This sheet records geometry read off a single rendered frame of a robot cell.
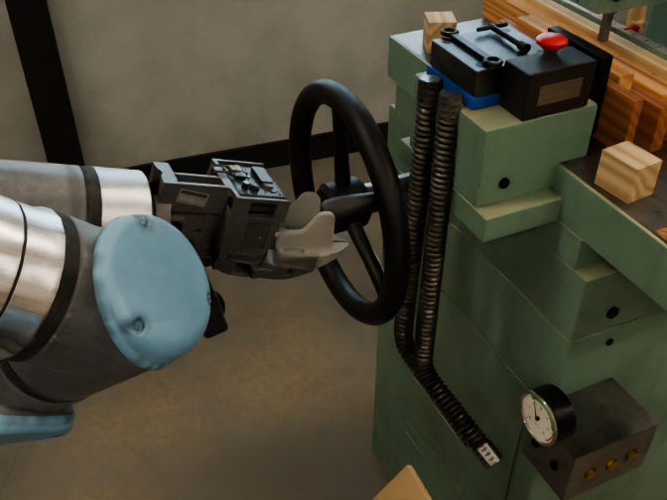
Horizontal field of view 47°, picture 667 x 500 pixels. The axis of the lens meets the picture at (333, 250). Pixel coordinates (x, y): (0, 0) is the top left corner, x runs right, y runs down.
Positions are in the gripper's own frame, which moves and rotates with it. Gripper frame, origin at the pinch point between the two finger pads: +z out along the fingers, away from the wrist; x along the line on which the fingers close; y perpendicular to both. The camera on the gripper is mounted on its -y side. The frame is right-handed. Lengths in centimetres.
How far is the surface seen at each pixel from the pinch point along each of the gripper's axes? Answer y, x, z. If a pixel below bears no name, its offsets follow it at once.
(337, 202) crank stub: 4.9, 1.0, -0.8
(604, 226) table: 11.4, -11.7, 21.1
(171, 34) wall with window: -27, 149, 30
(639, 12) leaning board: 17, 105, 149
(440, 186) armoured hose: 7.8, 1.0, 10.7
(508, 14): 21.3, 28.0, 34.0
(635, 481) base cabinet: -32, -11, 59
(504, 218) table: 8.0, -5.4, 14.7
